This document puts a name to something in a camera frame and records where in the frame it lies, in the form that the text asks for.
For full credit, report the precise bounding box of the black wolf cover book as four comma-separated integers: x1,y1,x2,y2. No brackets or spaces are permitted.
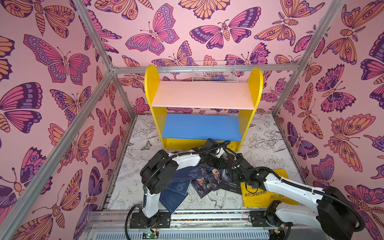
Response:
219,169,242,195

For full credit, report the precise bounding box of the dark portrait book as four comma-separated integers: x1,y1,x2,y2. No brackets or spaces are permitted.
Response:
201,164,223,191
191,177,212,199

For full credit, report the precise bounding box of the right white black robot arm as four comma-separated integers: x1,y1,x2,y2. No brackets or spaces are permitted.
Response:
224,148,365,240

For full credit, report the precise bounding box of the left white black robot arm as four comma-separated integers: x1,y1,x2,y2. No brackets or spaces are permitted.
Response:
125,139,231,229

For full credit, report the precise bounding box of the yellow cartoon book left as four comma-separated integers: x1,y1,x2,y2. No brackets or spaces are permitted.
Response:
241,183,272,208

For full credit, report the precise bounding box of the yellow cartoon book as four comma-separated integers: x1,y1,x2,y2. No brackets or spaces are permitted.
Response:
268,169,299,206
241,183,272,208

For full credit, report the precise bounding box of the navy book yellow label top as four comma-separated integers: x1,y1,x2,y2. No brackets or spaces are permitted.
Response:
170,166,203,183

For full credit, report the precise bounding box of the navy book middle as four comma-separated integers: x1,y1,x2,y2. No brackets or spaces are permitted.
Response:
166,180,191,196

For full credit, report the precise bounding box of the yellow cartoon book right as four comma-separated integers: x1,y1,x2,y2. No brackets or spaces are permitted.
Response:
268,169,299,206

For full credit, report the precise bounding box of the yellow wooden bookshelf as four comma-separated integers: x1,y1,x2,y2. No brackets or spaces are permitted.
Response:
145,65,263,152

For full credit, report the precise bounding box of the navy book bottom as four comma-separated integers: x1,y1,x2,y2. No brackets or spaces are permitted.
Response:
160,190,189,214

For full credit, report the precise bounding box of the small green circuit board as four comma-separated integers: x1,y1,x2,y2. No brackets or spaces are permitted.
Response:
142,231,159,240

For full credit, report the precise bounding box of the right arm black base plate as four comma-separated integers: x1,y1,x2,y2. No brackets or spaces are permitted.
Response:
248,210,293,230

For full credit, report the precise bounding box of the clear wire basket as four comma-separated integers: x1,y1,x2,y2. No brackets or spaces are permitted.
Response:
191,60,239,83

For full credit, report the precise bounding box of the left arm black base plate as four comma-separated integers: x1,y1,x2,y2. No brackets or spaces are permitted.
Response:
129,212,171,229

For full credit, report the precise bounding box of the aluminium mounting rail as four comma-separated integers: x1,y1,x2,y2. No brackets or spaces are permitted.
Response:
78,209,343,240

